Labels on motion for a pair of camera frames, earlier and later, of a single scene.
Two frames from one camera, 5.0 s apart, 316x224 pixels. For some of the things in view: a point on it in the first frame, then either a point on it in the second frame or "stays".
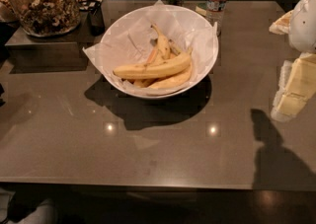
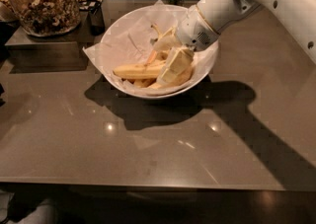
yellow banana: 176,80 stays
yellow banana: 137,71 stays
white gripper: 304,24 → 194,32
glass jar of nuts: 46,4 stays
